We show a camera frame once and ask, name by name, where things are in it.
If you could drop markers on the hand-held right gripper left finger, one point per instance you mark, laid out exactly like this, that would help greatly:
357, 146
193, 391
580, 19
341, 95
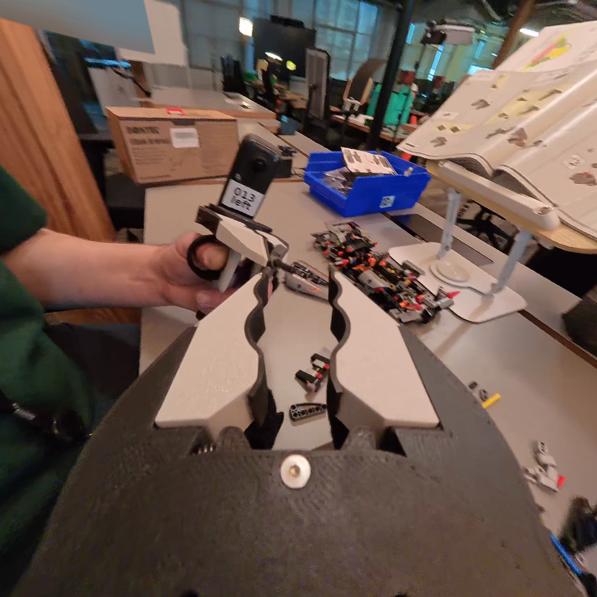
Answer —
210, 368

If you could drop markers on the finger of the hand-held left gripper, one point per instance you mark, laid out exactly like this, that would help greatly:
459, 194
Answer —
242, 238
277, 249

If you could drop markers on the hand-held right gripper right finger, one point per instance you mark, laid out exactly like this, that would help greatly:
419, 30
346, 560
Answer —
382, 368

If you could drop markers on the small black lego assembly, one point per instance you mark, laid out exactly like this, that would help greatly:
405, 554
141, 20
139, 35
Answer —
312, 373

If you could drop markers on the person's left forearm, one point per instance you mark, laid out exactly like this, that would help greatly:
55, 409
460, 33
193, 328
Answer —
84, 270

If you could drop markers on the grey pointed lego panel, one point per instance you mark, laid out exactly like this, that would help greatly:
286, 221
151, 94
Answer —
305, 280

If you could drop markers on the black curved lego beam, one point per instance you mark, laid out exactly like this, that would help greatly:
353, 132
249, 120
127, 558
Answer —
308, 413

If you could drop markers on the partly built lego car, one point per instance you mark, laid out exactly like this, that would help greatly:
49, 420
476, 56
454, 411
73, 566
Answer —
382, 275

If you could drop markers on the yellow lego axle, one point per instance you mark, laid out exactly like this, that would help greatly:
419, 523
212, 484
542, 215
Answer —
490, 400

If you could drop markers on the pile of black lego pieces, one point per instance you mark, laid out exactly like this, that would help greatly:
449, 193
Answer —
578, 527

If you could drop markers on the blue lego beam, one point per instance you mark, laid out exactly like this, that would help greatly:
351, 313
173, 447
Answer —
564, 555

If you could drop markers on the person's left hand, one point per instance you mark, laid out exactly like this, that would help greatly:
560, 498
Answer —
177, 275

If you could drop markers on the black case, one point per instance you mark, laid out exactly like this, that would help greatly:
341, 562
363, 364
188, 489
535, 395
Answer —
287, 164

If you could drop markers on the cardboard box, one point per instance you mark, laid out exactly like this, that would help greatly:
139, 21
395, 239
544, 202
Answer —
172, 144

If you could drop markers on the clear plastic bags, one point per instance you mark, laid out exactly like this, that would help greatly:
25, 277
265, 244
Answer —
338, 179

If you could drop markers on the cluster of dark grey connectors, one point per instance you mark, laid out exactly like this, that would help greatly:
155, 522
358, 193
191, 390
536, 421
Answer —
478, 391

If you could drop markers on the grey perforated panel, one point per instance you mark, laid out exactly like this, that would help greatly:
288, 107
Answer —
318, 84

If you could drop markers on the blue plastic bin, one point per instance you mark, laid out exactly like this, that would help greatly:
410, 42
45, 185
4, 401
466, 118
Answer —
373, 196

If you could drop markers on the white book stand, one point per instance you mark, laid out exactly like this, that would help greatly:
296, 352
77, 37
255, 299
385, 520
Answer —
471, 298

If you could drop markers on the printed sticker sheet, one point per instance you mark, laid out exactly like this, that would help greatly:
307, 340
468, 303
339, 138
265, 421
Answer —
368, 162

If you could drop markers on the large black screen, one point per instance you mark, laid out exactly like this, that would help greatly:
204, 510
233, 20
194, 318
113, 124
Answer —
284, 44

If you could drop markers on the pale office chair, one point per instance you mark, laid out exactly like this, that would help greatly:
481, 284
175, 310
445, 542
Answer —
364, 79

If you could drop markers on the teal cover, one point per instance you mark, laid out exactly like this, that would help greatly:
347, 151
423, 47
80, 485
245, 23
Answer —
391, 107

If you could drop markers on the black pole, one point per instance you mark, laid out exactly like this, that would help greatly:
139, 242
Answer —
389, 70

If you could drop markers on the person's green shirt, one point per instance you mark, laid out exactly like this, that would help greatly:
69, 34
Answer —
28, 350

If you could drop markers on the cluster of light grey connectors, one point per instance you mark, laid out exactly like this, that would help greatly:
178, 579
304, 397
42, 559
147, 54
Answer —
543, 471

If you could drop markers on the grey mounted device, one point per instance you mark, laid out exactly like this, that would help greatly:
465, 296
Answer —
450, 33

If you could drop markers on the open instruction book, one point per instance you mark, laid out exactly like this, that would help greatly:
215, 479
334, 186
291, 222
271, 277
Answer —
522, 121

